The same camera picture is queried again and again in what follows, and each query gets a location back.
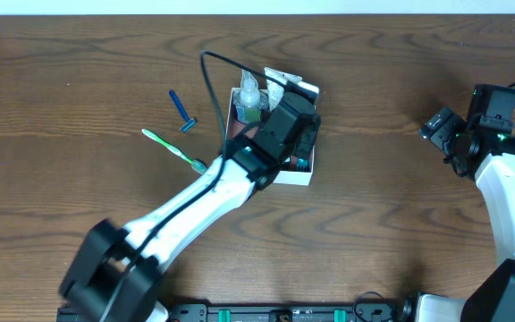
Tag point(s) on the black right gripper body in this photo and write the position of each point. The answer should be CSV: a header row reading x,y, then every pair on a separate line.
x,y
439,130

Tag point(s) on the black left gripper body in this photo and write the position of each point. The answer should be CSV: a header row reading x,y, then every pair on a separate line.
x,y
305,135

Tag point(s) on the white lotion tube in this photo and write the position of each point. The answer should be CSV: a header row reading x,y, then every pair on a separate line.
x,y
275,91

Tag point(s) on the teal toothpaste tube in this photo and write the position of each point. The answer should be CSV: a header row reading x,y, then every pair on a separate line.
x,y
302,165

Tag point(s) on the clear soap pump bottle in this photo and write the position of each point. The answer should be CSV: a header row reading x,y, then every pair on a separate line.
x,y
249,101

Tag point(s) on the green toothbrush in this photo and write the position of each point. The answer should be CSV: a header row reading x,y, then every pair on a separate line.
x,y
197,165

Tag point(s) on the blue disposable razor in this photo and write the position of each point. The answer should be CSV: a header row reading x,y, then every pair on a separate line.
x,y
189,122

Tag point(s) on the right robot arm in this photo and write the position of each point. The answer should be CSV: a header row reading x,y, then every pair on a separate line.
x,y
480,147

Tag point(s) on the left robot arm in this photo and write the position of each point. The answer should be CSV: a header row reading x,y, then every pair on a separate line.
x,y
117,272

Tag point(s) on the white box with brown interior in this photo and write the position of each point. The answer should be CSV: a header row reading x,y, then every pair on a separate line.
x,y
292,175

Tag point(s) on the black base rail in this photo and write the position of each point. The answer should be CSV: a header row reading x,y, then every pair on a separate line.
x,y
371,311

